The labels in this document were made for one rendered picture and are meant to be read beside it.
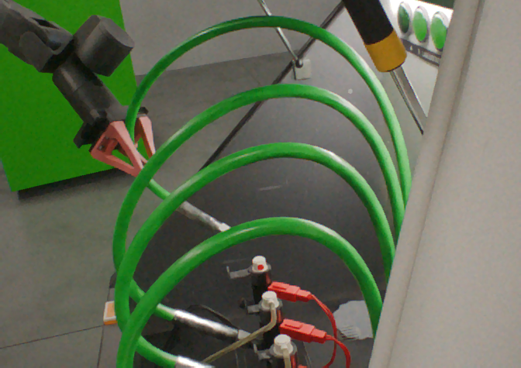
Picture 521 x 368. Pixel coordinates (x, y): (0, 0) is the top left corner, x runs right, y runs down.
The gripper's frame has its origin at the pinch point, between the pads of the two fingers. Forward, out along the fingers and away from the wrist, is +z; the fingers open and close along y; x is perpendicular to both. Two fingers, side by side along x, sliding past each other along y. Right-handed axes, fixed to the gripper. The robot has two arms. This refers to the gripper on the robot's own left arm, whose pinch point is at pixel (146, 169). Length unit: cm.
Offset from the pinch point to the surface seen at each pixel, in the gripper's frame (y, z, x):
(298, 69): 28.1, -2.6, -15.5
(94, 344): 94, -21, 159
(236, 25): 0.5, -1.7, -24.2
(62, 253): 141, -84, 201
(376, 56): -27, 21, -41
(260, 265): -0.1, 20.8, -5.1
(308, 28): 3.3, 4.6, -29.5
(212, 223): 4.8, 11.0, 0.5
